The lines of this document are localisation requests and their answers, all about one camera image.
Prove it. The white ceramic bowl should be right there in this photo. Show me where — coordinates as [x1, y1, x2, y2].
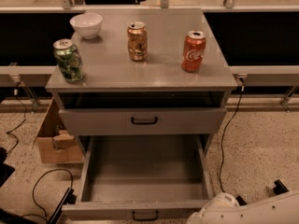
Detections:
[69, 13, 104, 39]

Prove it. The grey top drawer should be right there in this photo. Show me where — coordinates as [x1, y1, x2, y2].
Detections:
[59, 107, 226, 136]

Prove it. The gold soda can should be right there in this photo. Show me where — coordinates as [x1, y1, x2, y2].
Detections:
[127, 21, 148, 61]

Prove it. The black cable far left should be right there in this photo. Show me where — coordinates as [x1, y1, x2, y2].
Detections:
[5, 81, 28, 156]

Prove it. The black bar floor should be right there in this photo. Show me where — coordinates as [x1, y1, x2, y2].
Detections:
[273, 179, 289, 195]
[47, 188, 77, 224]

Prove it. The black bar right floor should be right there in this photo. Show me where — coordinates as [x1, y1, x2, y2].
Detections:
[273, 179, 289, 195]

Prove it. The green soda can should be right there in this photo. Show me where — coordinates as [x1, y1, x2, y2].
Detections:
[53, 38, 84, 83]

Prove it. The black power adapter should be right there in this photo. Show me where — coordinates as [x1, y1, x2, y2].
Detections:
[236, 195, 247, 206]

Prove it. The red Coca-Cola can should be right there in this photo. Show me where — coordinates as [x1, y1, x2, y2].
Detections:
[181, 30, 206, 72]

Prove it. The black cable right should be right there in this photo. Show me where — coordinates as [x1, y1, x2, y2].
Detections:
[218, 77, 245, 194]

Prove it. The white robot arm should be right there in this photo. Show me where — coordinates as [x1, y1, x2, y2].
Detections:
[186, 190, 299, 224]

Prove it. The black object left edge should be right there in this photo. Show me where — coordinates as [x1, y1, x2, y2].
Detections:
[0, 147, 15, 187]

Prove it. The black bar left floor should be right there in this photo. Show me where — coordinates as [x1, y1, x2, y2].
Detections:
[47, 188, 77, 224]

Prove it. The brown cardboard box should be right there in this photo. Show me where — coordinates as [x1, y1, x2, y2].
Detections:
[36, 99, 83, 163]

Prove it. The black cable left loop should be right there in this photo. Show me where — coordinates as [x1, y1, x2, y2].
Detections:
[18, 168, 75, 222]

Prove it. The grey drawer cabinet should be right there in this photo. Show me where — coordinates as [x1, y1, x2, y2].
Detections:
[46, 8, 236, 150]

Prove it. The grey drawer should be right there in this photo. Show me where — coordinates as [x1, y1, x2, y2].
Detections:
[63, 134, 214, 221]
[59, 107, 226, 136]

